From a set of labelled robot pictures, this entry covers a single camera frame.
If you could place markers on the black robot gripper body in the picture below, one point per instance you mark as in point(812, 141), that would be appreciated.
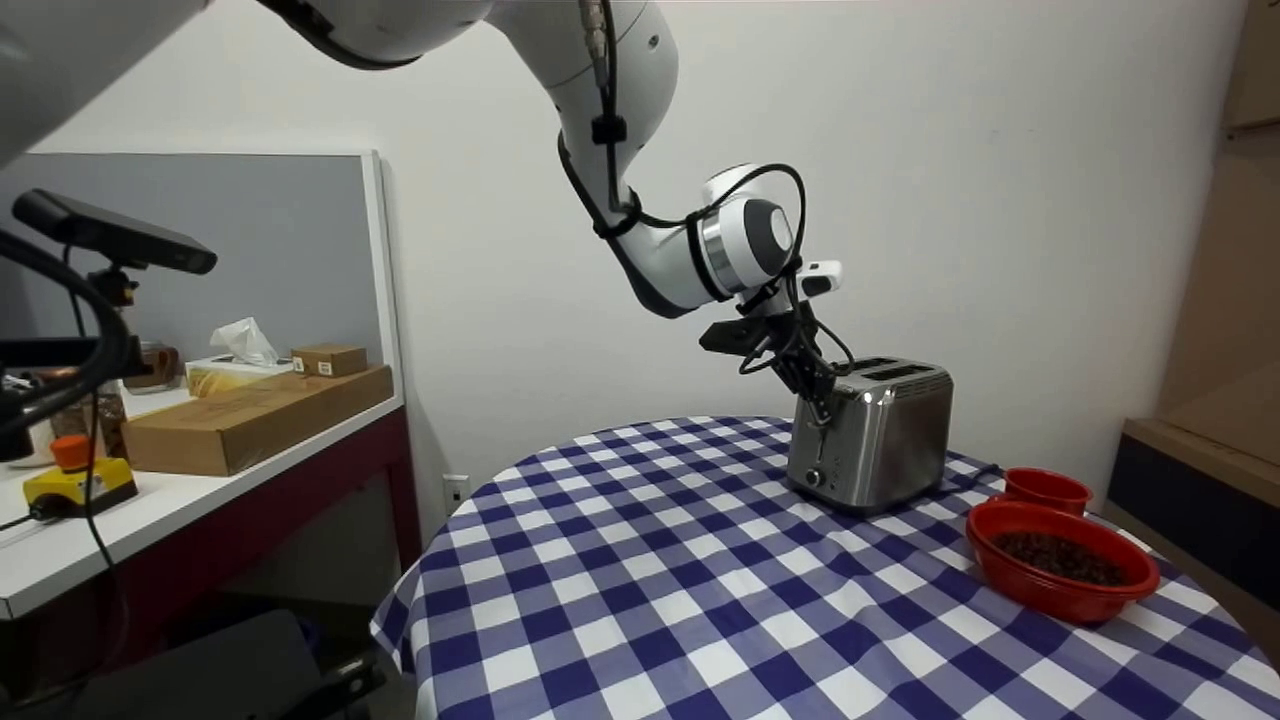
point(745, 338)

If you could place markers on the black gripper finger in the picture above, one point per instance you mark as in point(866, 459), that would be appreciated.
point(822, 378)
point(788, 364)

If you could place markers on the silver two-slot toaster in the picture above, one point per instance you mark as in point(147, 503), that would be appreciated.
point(882, 443)

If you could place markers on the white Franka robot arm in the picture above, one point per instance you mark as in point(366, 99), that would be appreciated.
point(585, 121)

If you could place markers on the blue white checkered tablecloth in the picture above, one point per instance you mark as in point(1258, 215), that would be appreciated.
point(801, 602)

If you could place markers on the small red bowl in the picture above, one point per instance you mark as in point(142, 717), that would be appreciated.
point(1045, 490)

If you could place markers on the dark coffee beans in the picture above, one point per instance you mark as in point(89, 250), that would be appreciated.
point(1060, 557)

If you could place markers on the large red bowl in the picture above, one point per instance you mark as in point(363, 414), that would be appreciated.
point(1060, 561)

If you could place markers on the black cabinet panel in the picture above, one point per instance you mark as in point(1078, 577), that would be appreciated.
point(1193, 513)

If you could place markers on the wooden cabinet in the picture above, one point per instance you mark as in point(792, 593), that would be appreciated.
point(1225, 294)

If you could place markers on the small cardboard box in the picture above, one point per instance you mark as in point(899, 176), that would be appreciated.
point(331, 359)

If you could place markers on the grey partition panel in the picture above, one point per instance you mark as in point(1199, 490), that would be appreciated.
point(264, 254)

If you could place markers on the tissue box with tissue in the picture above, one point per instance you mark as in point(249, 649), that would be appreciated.
point(241, 361)

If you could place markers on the white desk with red side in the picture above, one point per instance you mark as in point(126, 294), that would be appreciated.
point(202, 532)

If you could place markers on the black office chair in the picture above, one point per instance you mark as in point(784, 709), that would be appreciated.
point(227, 667)

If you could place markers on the yellow black toy car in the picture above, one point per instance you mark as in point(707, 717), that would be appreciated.
point(82, 486)

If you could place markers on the orange cap object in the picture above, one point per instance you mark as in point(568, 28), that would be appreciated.
point(74, 449)

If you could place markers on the black flat bar device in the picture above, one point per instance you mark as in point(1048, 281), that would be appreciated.
point(43, 352)

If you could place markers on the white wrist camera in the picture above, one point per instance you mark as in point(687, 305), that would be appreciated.
point(822, 277)

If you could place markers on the black bar camera on stand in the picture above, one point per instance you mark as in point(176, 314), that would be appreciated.
point(112, 238)

